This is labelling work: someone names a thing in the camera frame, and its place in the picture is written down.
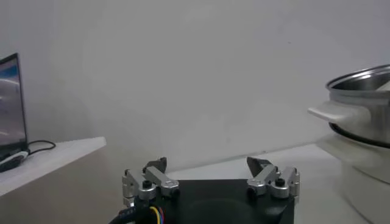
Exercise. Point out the white folding side table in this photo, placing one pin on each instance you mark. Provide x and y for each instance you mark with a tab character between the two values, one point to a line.
51	158

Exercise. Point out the small black white adapter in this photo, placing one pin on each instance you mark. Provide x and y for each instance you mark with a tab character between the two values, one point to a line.
12	161

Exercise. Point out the white electric cooker base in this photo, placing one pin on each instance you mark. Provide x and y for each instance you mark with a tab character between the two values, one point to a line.
365	182

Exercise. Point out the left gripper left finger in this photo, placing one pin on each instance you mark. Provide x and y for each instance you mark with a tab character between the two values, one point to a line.
157	179

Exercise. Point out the black laptop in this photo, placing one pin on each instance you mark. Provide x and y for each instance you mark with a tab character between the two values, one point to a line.
10	103

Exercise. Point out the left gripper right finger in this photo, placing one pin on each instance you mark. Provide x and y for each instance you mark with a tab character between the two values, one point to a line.
265	179

